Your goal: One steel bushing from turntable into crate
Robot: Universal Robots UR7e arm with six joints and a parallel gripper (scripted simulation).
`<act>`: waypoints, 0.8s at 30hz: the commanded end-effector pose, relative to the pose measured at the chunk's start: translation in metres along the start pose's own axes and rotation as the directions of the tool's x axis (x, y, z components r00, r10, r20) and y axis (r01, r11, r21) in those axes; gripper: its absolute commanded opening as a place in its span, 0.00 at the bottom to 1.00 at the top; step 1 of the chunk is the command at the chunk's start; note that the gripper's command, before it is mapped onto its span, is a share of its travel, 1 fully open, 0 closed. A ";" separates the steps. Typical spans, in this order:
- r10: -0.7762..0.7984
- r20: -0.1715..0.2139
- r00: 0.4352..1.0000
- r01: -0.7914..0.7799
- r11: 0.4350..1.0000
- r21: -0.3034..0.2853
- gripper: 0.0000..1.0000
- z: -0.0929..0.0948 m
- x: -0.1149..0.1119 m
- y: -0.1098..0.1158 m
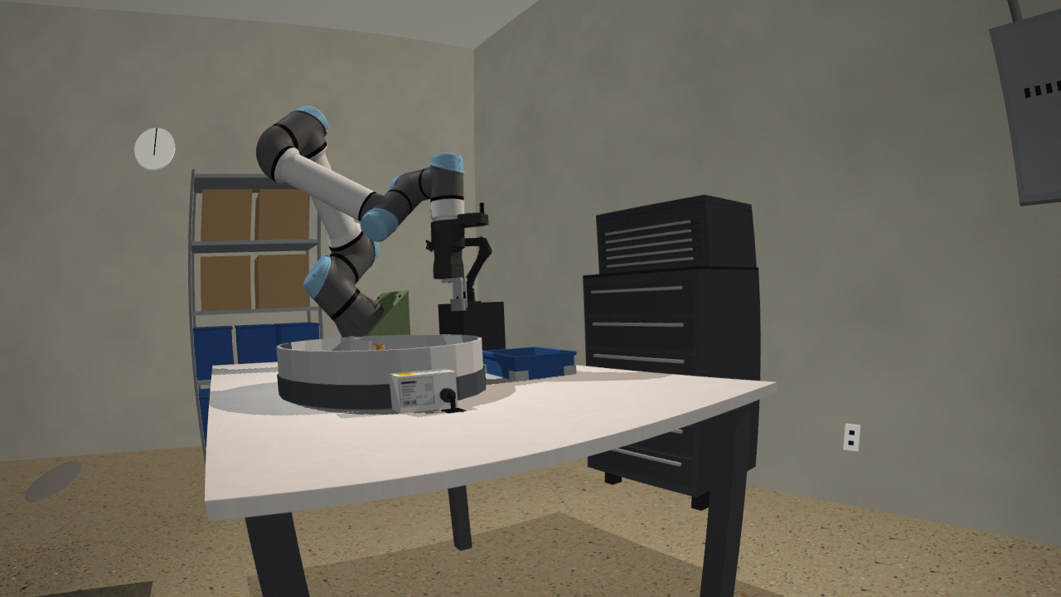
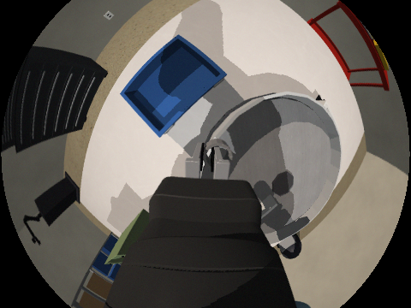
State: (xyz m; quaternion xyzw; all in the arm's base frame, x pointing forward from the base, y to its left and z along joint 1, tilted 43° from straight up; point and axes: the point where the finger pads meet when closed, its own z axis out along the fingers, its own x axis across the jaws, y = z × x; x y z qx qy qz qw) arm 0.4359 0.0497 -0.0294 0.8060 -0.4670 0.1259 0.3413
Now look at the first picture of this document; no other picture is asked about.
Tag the blue crate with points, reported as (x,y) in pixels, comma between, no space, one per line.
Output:
(535,363)

